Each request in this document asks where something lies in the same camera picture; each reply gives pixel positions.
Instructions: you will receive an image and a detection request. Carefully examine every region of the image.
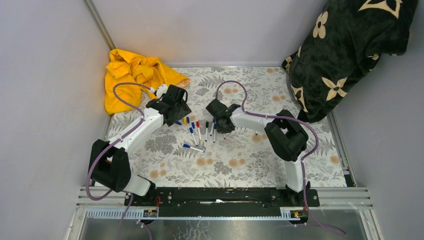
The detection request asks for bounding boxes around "floral patterned table mat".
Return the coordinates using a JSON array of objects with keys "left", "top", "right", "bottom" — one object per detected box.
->
[{"left": 94, "top": 66, "right": 347, "bottom": 188}]

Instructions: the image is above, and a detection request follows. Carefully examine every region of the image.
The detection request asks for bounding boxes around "blue marker black eraser cap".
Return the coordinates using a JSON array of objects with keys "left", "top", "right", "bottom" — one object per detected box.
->
[{"left": 209, "top": 121, "right": 215, "bottom": 137}]

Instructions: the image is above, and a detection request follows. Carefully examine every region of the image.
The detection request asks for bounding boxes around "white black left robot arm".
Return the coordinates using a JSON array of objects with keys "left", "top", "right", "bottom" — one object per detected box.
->
[{"left": 86, "top": 84, "right": 191, "bottom": 206}]

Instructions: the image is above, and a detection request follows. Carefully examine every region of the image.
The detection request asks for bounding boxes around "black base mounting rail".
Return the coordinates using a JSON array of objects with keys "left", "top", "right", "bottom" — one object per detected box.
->
[{"left": 124, "top": 187, "right": 320, "bottom": 219}]

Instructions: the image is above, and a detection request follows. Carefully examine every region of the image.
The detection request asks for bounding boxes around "blue cap marker lying crosswise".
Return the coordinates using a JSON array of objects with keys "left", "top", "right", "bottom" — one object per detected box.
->
[{"left": 182, "top": 143, "right": 205, "bottom": 153}]

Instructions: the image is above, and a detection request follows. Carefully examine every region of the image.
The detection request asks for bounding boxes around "red cap marker left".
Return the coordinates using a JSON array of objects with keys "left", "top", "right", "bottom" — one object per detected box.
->
[{"left": 195, "top": 120, "right": 202, "bottom": 142}]

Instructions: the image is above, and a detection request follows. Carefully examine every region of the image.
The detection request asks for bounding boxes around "black floral blanket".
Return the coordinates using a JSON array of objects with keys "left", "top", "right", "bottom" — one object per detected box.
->
[{"left": 281, "top": 0, "right": 419, "bottom": 123}]

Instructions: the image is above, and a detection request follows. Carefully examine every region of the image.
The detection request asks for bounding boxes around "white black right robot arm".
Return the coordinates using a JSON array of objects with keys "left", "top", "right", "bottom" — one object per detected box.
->
[{"left": 205, "top": 99, "right": 309, "bottom": 206}]

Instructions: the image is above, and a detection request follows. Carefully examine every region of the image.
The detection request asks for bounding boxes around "aluminium frame rail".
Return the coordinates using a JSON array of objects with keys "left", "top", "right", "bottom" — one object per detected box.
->
[{"left": 66, "top": 186, "right": 383, "bottom": 240}]

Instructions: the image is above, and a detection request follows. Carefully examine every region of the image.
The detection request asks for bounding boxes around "yellow crumpled cloth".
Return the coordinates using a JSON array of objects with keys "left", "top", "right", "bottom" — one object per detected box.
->
[{"left": 104, "top": 48, "right": 189, "bottom": 115}]

